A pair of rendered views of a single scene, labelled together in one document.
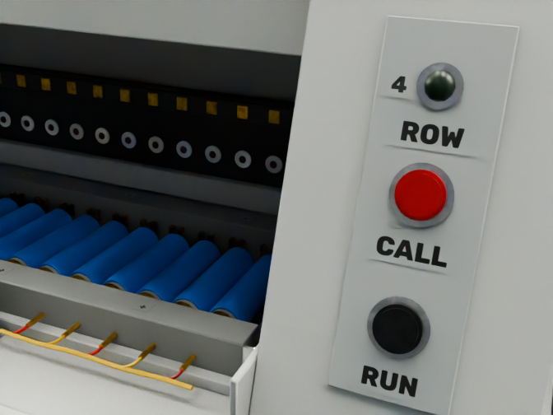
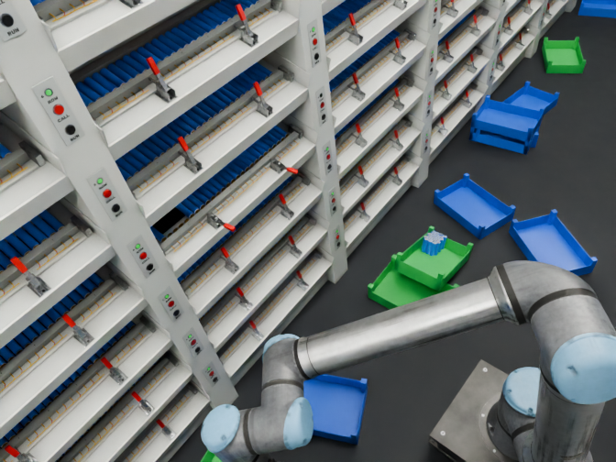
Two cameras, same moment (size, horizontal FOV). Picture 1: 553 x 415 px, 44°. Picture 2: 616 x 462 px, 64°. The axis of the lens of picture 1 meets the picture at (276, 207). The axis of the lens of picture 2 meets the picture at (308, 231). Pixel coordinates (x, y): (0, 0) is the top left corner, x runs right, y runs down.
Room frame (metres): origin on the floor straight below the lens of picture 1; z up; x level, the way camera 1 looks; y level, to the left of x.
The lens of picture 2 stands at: (-0.25, 1.15, 1.69)
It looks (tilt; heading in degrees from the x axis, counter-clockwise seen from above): 47 degrees down; 296
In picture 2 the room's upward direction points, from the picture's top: 10 degrees counter-clockwise
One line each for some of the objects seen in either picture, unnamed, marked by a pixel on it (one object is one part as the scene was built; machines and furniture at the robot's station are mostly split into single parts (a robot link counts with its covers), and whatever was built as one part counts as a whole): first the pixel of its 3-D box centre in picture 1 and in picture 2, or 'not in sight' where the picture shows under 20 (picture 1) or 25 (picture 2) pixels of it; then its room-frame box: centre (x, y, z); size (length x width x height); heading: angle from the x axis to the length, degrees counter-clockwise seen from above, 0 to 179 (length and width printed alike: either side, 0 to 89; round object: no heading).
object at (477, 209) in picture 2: not in sight; (473, 204); (-0.27, -0.55, 0.04); 0.30 x 0.20 x 0.08; 141
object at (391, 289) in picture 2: not in sight; (412, 291); (-0.09, -0.01, 0.04); 0.30 x 0.20 x 0.08; 160
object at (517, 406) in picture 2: not in sight; (531, 405); (-0.50, 0.48, 0.32); 0.17 x 0.15 x 0.18; 111
